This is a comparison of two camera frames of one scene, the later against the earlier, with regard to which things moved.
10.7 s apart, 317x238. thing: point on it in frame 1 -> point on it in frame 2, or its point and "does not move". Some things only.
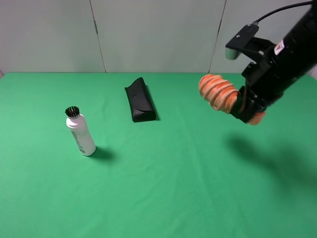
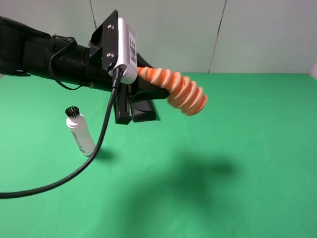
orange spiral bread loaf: x=223 y=95 -> x=185 y=95
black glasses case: x=142 y=105 does not move
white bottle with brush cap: x=77 y=123 does not move
